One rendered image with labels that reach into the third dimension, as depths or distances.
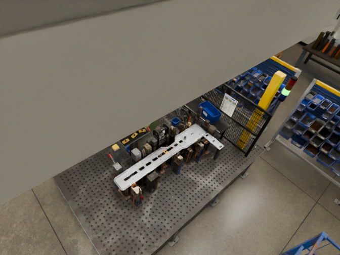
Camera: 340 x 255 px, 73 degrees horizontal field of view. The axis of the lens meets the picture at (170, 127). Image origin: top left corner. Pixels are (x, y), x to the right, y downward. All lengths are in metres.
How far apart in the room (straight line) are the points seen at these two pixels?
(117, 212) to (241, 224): 1.87
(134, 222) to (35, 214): 1.57
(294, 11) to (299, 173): 4.58
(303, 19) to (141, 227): 2.65
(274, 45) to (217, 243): 3.44
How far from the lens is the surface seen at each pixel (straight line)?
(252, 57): 0.17
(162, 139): 3.00
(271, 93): 2.84
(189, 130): 3.12
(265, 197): 4.14
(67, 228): 3.61
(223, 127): 3.26
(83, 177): 3.07
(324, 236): 3.10
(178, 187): 2.95
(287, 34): 0.21
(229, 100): 3.14
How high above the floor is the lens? 3.31
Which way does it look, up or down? 48 degrees down
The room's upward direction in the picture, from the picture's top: 9 degrees clockwise
